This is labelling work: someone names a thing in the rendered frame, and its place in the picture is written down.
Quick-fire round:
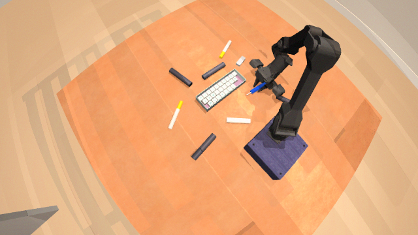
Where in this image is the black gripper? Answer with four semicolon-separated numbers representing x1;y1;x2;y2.
249;59;285;97

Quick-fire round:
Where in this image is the dark grey cylinder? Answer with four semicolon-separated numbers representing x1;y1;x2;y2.
202;62;226;80
276;96;290;102
192;133;217;160
169;68;193;87

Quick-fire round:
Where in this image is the blue stylus with white tip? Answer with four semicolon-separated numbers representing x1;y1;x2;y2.
247;82;267;95

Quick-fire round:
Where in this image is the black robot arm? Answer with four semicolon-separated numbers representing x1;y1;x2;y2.
255;25;341;144

